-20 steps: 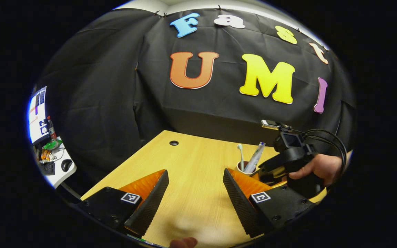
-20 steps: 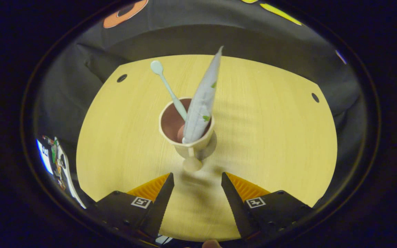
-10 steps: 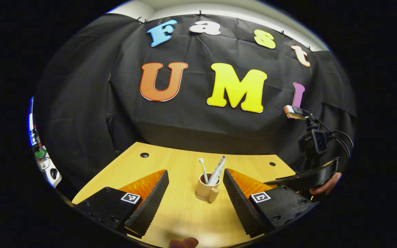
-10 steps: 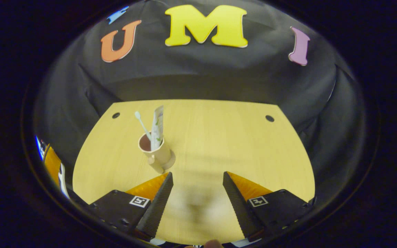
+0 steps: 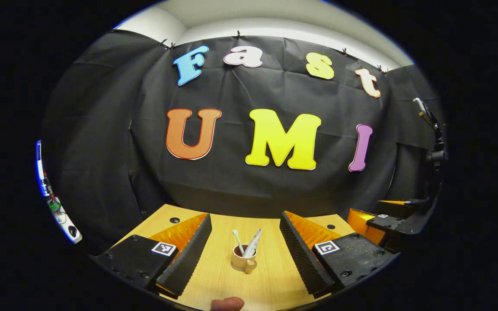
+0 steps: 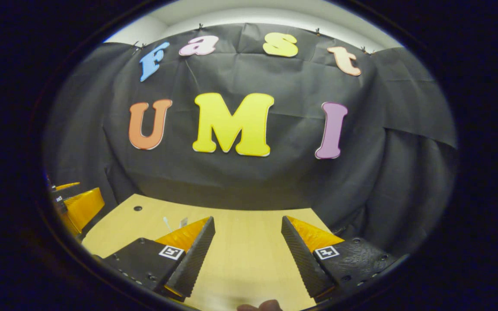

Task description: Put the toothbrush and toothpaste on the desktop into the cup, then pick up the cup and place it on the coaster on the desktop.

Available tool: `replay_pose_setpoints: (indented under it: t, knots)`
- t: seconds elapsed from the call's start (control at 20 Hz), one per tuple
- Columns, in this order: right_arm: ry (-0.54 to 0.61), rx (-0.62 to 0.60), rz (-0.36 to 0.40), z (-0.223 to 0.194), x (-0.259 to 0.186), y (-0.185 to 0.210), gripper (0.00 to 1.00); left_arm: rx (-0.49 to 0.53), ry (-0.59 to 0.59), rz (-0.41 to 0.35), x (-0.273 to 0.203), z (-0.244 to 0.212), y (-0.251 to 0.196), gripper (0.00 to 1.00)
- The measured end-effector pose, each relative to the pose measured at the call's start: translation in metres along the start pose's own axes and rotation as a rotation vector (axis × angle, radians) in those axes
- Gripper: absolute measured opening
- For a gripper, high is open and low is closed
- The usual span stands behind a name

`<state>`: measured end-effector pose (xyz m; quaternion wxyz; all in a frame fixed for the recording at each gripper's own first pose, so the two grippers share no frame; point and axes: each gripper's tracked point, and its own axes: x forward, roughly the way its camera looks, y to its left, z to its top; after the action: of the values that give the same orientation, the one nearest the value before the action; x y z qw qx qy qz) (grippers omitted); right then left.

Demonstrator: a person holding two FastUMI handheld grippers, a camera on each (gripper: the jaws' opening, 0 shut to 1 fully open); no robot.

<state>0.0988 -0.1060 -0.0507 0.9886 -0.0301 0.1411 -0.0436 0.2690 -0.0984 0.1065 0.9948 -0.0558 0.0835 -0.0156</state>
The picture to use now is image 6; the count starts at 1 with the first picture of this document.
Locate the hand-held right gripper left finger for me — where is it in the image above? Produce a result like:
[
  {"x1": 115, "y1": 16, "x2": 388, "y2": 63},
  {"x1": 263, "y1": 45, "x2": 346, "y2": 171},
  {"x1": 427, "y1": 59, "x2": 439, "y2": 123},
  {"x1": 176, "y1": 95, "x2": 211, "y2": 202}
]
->
[{"x1": 100, "y1": 216, "x2": 216, "y2": 299}]

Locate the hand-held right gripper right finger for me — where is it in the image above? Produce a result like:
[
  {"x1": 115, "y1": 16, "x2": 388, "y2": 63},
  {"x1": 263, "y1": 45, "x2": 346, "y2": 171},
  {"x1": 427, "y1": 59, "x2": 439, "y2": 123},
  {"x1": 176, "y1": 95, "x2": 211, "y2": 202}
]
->
[{"x1": 281, "y1": 215, "x2": 399, "y2": 300}]

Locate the wooden desktop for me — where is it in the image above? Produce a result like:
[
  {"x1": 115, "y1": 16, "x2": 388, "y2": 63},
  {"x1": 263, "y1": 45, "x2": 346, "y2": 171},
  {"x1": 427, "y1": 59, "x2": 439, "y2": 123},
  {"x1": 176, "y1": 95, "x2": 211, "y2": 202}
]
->
[{"x1": 80, "y1": 194, "x2": 345, "y2": 311}]

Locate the black backdrop cloth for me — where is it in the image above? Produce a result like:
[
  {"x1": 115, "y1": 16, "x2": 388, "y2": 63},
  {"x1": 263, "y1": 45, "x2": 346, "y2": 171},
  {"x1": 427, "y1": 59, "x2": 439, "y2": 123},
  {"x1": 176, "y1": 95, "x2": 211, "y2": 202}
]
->
[{"x1": 44, "y1": 22, "x2": 458, "y2": 260}]

